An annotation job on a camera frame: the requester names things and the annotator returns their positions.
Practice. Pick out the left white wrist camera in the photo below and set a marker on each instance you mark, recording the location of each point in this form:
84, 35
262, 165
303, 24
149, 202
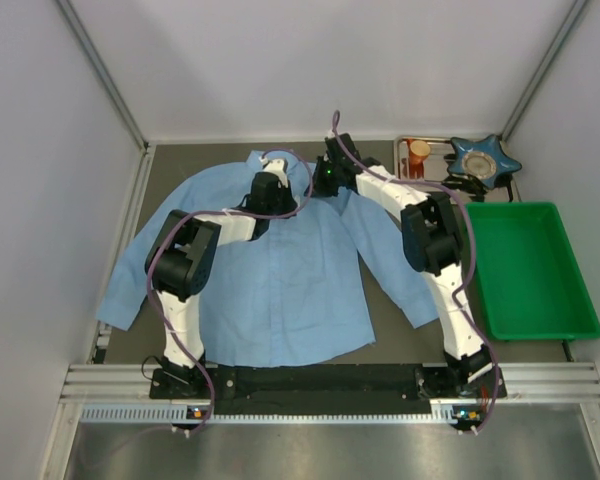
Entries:
276, 166

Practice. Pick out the light blue shirt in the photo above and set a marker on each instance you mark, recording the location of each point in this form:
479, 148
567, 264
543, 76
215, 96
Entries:
293, 297

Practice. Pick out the green plastic bin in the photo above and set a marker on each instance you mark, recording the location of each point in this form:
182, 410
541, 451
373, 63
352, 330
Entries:
527, 276

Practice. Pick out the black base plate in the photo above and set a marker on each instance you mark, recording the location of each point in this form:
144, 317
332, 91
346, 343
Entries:
324, 389

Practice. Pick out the metal tray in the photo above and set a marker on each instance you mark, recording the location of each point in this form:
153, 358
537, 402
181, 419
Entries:
434, 170

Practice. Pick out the blue star-shaped dish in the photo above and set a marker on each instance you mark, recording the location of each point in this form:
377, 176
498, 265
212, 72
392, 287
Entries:
483, 160

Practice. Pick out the orange cup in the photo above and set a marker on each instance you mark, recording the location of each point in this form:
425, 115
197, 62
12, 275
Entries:
419, 151

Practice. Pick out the aluminium front rail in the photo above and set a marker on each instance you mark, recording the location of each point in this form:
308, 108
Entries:
120, 394

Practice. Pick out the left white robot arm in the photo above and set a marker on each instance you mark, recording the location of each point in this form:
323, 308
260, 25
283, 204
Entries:
180, 262

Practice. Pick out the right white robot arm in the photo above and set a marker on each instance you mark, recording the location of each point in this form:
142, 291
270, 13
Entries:
432, 245

